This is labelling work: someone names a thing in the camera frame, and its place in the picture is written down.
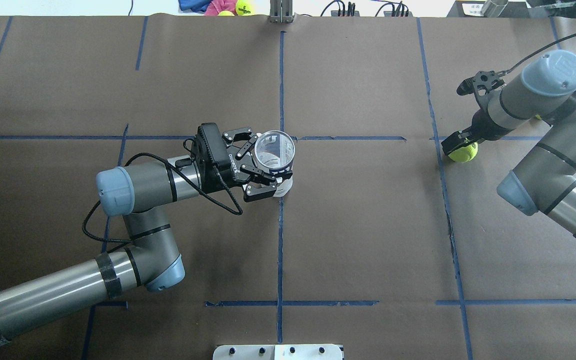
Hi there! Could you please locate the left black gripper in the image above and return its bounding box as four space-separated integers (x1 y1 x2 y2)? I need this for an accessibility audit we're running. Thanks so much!
191 122 278 203

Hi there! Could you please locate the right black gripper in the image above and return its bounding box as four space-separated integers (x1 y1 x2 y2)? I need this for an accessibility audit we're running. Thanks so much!
441 109 506 156

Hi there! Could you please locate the clear tennis ball can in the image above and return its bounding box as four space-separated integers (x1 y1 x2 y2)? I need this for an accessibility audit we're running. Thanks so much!
253 130 296 198

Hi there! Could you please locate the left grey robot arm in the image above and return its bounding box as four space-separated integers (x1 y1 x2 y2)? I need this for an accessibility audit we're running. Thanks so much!
0 122 295 347

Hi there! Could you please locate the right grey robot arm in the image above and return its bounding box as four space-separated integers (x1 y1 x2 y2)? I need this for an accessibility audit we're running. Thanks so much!
441 49 576 239

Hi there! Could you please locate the yellow tennis ball on cloth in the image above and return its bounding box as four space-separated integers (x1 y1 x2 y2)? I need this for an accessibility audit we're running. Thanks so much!
235 0 258 16

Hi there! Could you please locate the silver metal cup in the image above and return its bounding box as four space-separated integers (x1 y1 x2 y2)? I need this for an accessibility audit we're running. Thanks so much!
481 0 509 18

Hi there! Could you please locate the pink cloth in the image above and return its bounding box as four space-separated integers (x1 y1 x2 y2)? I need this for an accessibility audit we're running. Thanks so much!
204 0 237 17

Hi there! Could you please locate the blue cloth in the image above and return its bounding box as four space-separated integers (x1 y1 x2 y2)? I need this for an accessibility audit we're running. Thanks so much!
178 0 212 13

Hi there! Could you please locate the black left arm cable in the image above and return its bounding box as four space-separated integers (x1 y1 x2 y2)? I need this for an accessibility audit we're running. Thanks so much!
81 138 244 251

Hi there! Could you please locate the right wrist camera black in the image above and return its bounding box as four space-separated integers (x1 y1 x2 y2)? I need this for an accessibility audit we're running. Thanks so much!
455 70 506 97

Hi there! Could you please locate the black cable plug right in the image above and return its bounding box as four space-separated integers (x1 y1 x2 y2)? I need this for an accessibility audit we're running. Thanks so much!
374 0 413 18

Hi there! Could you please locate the aluminium frame post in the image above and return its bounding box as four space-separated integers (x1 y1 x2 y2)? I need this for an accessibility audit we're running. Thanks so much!
269 0 295 24

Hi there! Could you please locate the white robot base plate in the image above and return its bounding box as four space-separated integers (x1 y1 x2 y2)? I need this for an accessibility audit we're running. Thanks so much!
212 343 345 360

